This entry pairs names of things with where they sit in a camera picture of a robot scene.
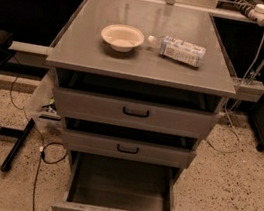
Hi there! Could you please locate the grey bottom drawer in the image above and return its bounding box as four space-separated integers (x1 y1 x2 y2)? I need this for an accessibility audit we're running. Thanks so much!
52 152 178 211

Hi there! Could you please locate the grey drawer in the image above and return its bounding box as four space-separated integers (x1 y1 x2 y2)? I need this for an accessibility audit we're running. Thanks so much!
48 67 224 144
62 117 196 168
52 152 178 211

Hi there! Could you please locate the grey middle drawer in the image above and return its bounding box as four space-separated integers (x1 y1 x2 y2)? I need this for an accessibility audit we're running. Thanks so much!
62 117 196 168

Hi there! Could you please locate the grey top drawer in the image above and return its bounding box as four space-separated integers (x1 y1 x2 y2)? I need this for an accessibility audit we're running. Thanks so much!
48 67 224 144

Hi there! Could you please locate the grey drawer cabinet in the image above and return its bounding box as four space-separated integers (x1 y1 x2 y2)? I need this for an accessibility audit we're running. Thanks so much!
28 0 250 192

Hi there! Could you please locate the black table leg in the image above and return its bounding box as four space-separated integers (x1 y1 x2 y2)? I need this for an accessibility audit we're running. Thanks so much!
0 119 35 173

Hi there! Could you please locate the clear plastic bag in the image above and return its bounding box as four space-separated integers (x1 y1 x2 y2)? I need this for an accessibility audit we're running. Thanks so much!
25 70 62 132

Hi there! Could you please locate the plastic water bottle with label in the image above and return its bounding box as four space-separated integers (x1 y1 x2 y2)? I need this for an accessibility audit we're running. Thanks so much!
147 35 206 68

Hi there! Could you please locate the white paper bowl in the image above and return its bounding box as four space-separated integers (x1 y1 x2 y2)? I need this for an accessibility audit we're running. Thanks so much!
101 24 145 53

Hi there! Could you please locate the white power strip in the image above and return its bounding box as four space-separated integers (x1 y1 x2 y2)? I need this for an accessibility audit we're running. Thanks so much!
230 0 264 25

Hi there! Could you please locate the white power cable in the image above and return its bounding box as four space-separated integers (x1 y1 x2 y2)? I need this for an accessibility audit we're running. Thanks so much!
203 14 264 158

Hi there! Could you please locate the black floor cable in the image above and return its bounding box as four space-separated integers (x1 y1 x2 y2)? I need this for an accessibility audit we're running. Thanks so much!
0 55 84 211

